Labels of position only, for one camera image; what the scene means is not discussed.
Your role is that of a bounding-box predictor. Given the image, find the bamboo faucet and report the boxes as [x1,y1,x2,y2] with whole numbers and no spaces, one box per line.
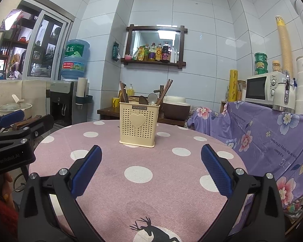
[154,85,164,98]

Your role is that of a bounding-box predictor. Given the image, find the left hand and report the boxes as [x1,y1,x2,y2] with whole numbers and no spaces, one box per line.
[0,173,14,208]

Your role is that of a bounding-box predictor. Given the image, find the dark wooden side table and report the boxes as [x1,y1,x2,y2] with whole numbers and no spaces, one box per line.
[97,105,186,128]

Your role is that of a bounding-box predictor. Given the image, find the cooking pot with lid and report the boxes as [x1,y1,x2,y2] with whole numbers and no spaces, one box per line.
[0,94,32,120]

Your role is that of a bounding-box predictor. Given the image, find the yellow soap bottle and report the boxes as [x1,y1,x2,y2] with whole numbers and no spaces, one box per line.
[127,84,135,96]

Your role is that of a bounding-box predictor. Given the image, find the tall yellow cup stack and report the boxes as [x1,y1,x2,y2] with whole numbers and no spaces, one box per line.
[275,15,293,79]

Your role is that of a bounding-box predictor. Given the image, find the pink polka dot tablecloth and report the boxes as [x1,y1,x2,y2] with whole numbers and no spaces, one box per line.
[29,121,245,241]

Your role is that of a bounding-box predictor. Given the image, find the brown wooden chopstick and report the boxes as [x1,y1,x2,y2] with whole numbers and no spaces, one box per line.
[119,81,129,103]

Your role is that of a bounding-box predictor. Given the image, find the white microwave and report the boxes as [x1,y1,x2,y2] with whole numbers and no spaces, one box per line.
[245,71,285,106]

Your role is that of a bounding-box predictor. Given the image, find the green noodle cups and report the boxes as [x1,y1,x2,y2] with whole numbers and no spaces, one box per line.
[255,52,268,75]

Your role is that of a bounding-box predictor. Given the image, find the soy sauce bottle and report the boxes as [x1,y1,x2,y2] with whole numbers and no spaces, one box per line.
[161,42,171,62]

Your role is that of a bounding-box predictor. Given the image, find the paper cup stack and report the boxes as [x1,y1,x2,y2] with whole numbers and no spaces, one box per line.
[76,78,87,97]

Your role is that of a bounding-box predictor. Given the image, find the wooden framed mirror shelf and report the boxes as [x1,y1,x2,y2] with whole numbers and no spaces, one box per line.
[121,24,188,69]

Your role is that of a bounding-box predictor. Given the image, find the purple floral cloth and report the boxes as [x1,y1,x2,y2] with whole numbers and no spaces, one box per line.
[187,101,303,219]

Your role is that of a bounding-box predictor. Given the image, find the metal spoon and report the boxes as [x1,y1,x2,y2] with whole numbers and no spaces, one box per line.
[147,93,158,105]

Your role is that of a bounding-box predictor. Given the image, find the blue water bottle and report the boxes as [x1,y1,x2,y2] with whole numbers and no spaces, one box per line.
[61,39,90,80]

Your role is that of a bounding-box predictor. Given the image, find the yellow roll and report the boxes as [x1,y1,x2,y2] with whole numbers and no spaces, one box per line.
[228,69,238,102]

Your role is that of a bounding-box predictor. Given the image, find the long brown chopstick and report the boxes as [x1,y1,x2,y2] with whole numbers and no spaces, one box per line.
[156,79,173,105]

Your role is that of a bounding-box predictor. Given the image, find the beige plastic utensil holder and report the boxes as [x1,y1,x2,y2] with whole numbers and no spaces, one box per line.
[119,102,159,148]

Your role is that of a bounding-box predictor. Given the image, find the dark wooden spoon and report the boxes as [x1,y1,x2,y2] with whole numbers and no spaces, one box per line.
[139,96,149,105]

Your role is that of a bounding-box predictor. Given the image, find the water dispenser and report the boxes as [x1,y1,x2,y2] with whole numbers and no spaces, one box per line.
[50,81,87,128]

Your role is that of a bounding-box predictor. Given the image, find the white kettle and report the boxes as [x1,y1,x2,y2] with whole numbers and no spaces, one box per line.
[272,71,296,114]

